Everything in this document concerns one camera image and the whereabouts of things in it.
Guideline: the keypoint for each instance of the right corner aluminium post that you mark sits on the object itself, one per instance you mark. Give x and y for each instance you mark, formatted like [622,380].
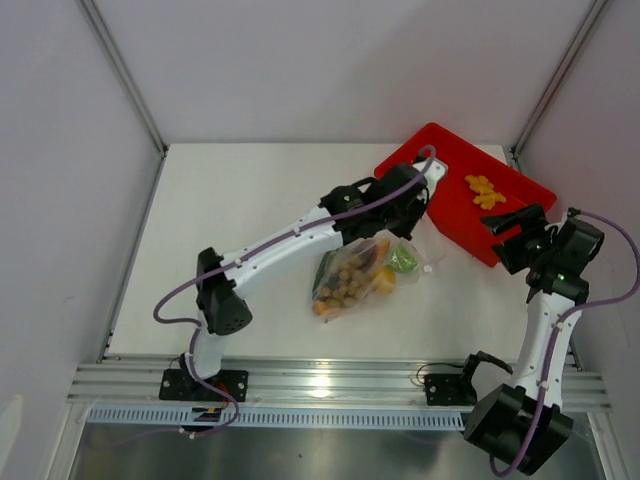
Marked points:
[568,60]

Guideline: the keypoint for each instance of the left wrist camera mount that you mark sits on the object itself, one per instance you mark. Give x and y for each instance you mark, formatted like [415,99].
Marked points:
[433,171]

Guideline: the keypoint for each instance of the clear pink zip top bag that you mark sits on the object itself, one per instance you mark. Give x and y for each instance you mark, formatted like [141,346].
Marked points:
[367,271]

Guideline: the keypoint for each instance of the yellow potato toy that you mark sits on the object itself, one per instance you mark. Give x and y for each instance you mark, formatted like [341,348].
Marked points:
[384,281]

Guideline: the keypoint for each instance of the green vegetable toy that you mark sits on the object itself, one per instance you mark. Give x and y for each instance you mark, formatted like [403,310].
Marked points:
[402,260]

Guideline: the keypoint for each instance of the left corner aluminium post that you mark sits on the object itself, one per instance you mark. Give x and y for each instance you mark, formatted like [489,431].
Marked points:
[114,57]

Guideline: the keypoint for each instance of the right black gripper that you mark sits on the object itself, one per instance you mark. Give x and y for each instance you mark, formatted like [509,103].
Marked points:
[530,221]

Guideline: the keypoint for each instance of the yellow ginger toy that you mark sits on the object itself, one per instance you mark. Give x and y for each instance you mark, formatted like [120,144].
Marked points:
[485,197]

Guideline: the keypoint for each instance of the brown longan bunch toy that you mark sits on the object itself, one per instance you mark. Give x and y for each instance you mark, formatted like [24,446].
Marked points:
[339,285]

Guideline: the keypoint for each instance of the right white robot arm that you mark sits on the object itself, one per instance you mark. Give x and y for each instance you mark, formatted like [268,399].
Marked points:
[520,424]

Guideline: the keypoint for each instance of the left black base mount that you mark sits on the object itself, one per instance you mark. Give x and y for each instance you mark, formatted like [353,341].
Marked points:
[177,385]

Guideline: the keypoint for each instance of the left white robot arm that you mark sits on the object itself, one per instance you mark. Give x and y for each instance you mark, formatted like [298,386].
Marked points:
[352,228]

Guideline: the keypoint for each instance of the corner aluminium post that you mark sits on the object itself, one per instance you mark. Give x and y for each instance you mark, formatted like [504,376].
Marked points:
[114,57]
[568,60]

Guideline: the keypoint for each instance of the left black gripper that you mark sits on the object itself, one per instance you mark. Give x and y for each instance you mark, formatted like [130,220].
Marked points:
[419,205]

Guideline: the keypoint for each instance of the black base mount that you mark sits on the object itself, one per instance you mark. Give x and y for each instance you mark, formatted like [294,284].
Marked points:
[177,385]
[456,389]

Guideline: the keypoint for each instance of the white slotted cable duct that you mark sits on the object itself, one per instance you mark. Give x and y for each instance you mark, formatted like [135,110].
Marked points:
[419,420]

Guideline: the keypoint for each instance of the red brown meat slice toy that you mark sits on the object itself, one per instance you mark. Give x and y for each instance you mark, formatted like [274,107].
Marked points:
[372,251]

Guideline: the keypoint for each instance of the red plastic tray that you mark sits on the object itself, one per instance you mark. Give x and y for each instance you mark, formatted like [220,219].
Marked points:
[452,209]

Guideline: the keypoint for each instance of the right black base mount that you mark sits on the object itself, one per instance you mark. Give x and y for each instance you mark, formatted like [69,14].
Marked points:
[456,389]

